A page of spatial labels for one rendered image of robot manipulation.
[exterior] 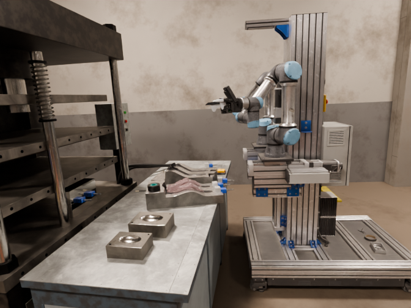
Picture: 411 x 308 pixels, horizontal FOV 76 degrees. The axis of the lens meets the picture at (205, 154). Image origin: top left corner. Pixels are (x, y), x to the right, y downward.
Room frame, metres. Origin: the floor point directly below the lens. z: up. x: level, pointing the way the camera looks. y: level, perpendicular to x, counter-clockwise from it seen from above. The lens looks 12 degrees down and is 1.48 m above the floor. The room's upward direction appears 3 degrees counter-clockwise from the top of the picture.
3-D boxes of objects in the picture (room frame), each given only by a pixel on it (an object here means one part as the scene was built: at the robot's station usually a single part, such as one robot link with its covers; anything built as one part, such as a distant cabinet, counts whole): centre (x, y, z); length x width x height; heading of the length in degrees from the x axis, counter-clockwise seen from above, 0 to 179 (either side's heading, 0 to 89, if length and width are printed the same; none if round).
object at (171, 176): (2.09, 0.18, 0.87); 0.50 x 0.26 x 0.14; 80
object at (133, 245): (1.10, 0.37, 0.83); 0.17 x 0.13 x 0.06; 80
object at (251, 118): (1.69, -0.31, 1.33); 0.11 x 0.08 x 0.11; 21
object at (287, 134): (1.77, -0.56, 1.41); 0.15 x 0.12 x 0.55; 21
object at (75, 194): (1.70, 1.06, 0.87); 0.50 x 0.27 x 0.17; 80
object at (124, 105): (2.43, 0.83, 0.74); 0.30 x 0.22 x 1.47; 170
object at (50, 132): (1.44, 0.84, 1.10); 0.05 x 0.05 x 1.30
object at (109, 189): (1.66, 1.15, 0.76); 1.30 x 0.84 x 0.06; 170
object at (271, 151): (1.90, -0.51, 1.09); 0.15 x 0.15 x 0.10
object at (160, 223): (1.30, 0.30, 0.84); 0.20 x 0.15 x 0.07; 80
